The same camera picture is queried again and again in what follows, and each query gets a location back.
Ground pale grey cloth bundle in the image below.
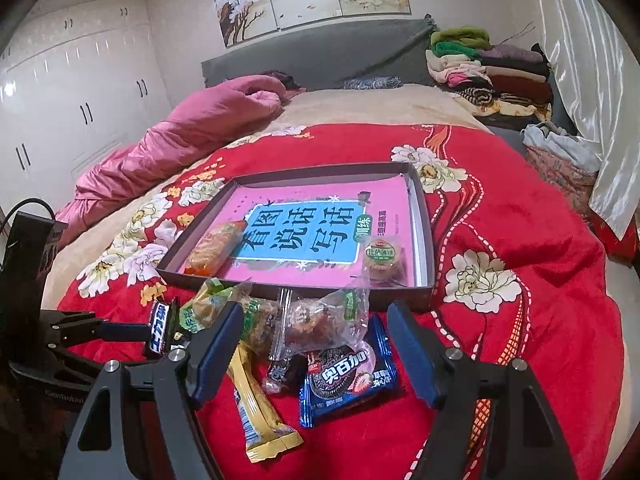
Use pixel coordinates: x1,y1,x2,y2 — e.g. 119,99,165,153
522,121,603,173

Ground white satin curtain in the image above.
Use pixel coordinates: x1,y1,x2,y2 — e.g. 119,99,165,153
530,0,640,241

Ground dark red cloth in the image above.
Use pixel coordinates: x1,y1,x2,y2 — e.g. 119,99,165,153
260,70,307,97

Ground orange snack packet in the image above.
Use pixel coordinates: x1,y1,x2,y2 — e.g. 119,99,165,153
184,220,247,277

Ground stack of folded clothes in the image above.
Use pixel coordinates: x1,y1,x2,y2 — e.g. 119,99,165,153
425,25,556,121

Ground pink floral cloth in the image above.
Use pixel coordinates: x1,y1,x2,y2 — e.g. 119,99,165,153
525,145,601,221

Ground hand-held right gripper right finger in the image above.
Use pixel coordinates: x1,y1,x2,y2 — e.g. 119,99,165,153
386,300,581,480

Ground blue patterned pillow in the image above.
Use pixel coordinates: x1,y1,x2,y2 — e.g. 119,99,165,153
344,76,403,91

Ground black chocolate bar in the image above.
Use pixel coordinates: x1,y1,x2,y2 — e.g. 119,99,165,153
144,299,182,359

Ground blue cookie packet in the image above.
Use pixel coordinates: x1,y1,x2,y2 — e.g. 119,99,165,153
298,312,399,429

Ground brown cardboard box tray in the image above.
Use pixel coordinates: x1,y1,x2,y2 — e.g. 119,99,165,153
155,161,436,313

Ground pink book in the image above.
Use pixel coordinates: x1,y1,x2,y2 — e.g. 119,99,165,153
212,174,418,288

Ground long yellow snack packet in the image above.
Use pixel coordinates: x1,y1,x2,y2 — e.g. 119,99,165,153
226,342,305,463

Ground white wardrobe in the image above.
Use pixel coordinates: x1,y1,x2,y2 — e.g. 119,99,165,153
0,0,173,211

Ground round cookie packet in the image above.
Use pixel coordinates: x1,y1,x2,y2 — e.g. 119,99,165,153
361,236,407,288

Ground black cable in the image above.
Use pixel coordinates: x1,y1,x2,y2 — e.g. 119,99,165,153
0,199,57,241

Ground pink duvet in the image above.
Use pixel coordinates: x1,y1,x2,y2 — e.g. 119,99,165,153
55,75,287,253

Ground grey headboard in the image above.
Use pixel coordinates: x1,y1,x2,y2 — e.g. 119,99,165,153
201,14,441,93

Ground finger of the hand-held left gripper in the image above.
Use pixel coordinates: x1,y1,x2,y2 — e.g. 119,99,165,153
47,347,108,378
39,310,151,348

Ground clear brown snack packet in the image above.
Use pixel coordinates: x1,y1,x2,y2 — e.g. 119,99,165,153
267,286,372,363

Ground green pea snack packet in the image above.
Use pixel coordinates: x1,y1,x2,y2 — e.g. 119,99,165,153
179,277,240,335

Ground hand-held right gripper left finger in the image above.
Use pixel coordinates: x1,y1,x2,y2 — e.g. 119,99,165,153
59,301,246,480

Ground red floral blanket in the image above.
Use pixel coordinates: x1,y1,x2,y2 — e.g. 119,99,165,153
56,124,628,480

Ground beige bed sheet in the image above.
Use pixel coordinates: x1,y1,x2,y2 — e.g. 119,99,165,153
42,84,496,311

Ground small dark candy packet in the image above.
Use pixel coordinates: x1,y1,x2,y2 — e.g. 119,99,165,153
261,352,308,395

